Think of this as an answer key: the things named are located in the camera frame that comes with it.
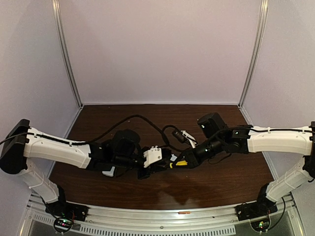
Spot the yellow handled screwdriver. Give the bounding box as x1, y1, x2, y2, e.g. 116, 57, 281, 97
169, 160, 188, 169

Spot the white battery cover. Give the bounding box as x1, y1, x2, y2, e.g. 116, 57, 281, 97
170, 154, 177, 161

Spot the white remote control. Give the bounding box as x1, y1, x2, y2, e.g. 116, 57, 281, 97
102, 166, 116, 177

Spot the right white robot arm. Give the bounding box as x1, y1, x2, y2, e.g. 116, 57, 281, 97
170, 113, 315, 207

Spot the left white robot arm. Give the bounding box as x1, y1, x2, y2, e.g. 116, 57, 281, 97
0, 119, 172, 206

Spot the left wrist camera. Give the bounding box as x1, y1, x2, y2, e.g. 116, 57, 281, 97
143, 146, 171, 168

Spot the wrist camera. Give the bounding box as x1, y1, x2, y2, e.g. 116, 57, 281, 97
172, 129, 198, 148
143, 146, 171, 168

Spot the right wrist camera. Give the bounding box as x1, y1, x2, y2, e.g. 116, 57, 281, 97
172, 129, 198, 148

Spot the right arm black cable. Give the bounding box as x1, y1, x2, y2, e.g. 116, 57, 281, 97
161, 124, 315, 150

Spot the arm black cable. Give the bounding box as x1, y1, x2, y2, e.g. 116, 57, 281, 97
0, 115, 178, 153
161, 124, 315, 150

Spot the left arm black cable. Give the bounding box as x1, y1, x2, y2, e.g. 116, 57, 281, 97
0, 115, 178, 153

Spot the right aluminium frame post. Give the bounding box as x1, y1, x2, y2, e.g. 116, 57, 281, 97
237, 0, 269, 109

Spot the aluminium frame post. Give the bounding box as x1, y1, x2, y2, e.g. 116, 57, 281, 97
52, 0, 83, 109
237, 0, 269, 109

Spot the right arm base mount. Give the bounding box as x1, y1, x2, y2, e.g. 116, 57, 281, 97
235, 202, 278, 233

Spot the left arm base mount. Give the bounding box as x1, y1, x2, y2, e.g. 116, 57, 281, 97
43, 202, 89, 235

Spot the front aluminium rail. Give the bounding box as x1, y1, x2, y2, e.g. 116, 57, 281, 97
17, 194, 306, 236

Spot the left aluminium frame post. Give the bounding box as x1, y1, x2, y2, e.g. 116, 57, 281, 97
52, 0, 83, 109

